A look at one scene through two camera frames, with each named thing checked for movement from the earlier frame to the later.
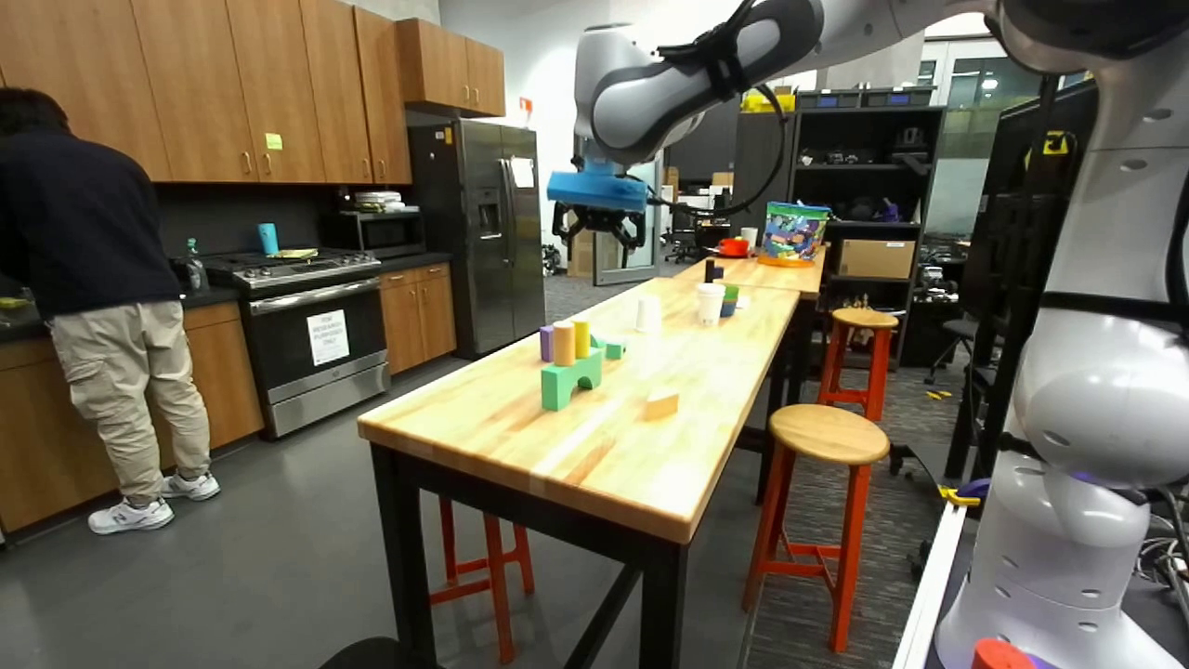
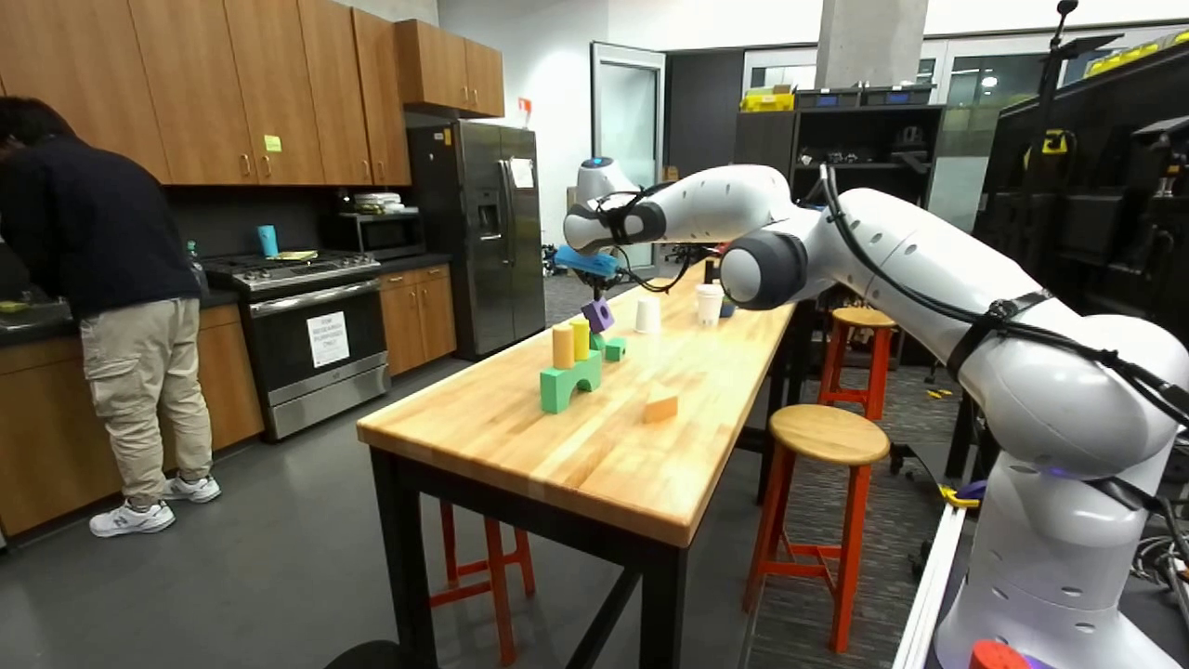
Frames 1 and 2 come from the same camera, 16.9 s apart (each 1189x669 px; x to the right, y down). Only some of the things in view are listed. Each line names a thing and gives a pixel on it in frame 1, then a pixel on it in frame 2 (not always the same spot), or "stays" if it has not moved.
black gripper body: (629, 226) to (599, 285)
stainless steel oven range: (316, 336) stays
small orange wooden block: (659, 405) stays
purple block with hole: (543, 342) to (599, 314)
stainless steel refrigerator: (482, 199) stays
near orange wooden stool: (810, 521) stays
